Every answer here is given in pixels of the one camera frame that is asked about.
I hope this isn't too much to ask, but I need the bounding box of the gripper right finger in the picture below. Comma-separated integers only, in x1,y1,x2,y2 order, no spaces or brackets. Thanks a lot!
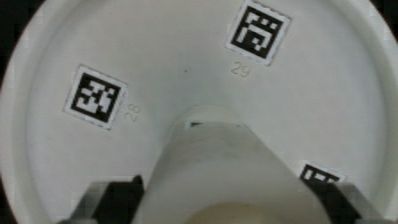
305,181,385,224

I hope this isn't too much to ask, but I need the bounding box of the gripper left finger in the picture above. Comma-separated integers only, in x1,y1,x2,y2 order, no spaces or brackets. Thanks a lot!
56,175,143,224

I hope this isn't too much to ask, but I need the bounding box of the white cylindrical table leg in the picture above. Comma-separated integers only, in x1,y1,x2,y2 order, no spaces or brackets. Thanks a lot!
129,122,333,224

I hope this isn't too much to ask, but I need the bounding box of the white round table top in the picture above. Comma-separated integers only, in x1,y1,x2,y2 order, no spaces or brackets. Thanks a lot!
0,0,398,224

